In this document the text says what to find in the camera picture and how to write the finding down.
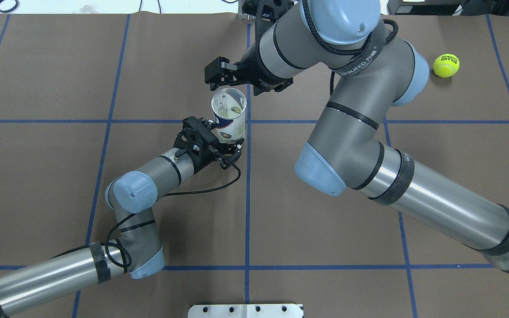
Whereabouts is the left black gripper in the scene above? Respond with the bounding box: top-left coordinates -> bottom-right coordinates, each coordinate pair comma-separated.
173,117 -> 244,174

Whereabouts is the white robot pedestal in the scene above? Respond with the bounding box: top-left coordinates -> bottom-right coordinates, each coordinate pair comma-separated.
187,303 -> 305,318

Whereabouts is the clear tennis ball can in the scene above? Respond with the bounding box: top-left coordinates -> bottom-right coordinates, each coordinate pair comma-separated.
211,88 -> 247,144

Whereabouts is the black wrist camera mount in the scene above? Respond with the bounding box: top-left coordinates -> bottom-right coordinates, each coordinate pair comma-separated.
239,0 -> 295,42

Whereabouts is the yellow tennis ball near desk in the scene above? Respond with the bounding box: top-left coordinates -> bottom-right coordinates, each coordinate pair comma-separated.
433,53 -> 460,78

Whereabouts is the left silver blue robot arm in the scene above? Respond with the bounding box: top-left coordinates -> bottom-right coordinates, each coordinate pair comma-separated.
0,117 -> 245,318

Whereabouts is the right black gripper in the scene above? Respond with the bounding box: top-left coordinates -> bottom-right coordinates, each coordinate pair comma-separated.
205,44 -> 293,96

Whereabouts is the black box with label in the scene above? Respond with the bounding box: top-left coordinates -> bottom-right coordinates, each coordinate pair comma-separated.
387,0 -> 461,16

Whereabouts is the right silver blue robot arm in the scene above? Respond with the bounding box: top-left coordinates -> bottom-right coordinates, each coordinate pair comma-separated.
205,0 -> 509,274

